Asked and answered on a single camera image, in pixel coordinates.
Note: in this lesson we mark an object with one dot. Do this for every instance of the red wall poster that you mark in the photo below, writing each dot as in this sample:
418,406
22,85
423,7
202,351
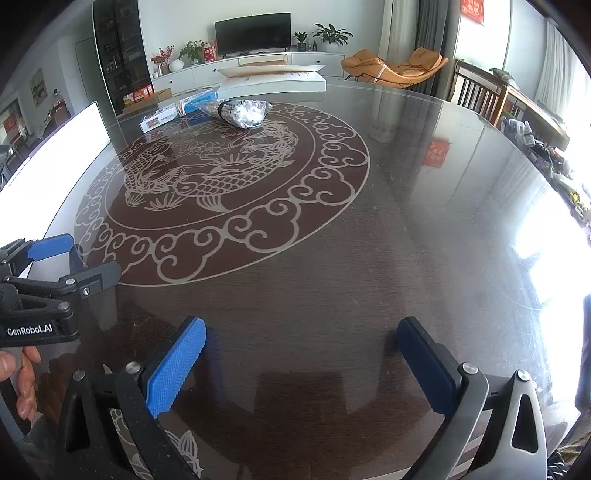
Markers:
475,11

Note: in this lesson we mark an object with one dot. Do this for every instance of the wooden side desk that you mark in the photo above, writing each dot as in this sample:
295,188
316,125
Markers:
531,106

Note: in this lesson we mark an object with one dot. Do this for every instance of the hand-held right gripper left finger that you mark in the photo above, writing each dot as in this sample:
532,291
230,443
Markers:
178,369

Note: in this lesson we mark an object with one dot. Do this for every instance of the large potted plant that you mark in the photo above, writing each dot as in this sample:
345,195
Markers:
331,34

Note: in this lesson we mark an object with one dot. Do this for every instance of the bag of cotton balls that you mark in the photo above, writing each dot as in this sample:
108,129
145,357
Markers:
247,113

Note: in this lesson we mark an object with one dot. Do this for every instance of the white flat box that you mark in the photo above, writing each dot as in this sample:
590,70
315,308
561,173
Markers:
272,81

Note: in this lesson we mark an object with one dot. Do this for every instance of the framed wall picture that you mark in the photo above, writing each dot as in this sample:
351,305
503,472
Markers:
39,86

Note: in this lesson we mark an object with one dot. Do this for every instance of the white round vase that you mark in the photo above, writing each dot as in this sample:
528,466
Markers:
176,65

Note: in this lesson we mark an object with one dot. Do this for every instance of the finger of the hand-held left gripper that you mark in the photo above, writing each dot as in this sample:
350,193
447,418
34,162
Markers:
46,249
92,277

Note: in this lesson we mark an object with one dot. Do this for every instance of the blue packet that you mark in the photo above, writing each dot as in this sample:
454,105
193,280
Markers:
201,98

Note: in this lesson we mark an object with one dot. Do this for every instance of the bushy potted plant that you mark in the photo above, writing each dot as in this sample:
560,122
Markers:
191,51

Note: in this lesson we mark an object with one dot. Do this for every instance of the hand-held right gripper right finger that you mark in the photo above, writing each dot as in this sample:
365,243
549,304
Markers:
429,369

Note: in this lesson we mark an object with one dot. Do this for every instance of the cardboard box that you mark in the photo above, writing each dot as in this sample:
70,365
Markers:
154,98

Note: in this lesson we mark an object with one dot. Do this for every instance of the white box with colourful label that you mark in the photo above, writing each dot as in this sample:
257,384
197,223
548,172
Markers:
159,119

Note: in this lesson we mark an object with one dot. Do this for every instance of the red gift box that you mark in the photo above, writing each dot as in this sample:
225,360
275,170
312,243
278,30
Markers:
209,51

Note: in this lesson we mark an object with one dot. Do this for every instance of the grey curtain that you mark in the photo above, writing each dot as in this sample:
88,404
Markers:
415,27

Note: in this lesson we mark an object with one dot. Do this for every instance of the dark display cabinet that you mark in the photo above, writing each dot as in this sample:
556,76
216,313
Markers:
122,60

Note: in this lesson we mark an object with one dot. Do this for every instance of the clutter of small things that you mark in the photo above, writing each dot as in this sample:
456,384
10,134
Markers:
549,157

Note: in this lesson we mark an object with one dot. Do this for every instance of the red flower arrangement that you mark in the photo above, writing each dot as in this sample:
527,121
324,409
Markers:
161,57

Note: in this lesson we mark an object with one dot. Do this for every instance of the person's patterned dark clothing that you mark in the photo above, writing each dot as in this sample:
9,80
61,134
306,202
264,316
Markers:
567,459

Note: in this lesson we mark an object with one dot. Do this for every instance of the black television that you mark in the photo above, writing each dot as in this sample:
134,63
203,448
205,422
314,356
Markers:
251,34

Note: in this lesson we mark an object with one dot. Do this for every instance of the person's left hand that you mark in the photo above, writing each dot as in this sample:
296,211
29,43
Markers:
25,383

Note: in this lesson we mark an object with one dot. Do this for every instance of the white television cabinet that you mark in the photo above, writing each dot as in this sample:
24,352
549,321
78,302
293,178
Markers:
194,76

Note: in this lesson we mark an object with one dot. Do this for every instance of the small potted plant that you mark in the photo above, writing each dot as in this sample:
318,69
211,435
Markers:
301,40

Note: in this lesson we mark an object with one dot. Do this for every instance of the white curtain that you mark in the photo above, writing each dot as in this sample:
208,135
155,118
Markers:
556,60

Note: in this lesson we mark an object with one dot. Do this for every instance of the orange lounge chair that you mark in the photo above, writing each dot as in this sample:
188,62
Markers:
392,69

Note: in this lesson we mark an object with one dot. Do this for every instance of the wooden chair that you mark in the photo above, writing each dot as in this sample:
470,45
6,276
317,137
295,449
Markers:
480,92

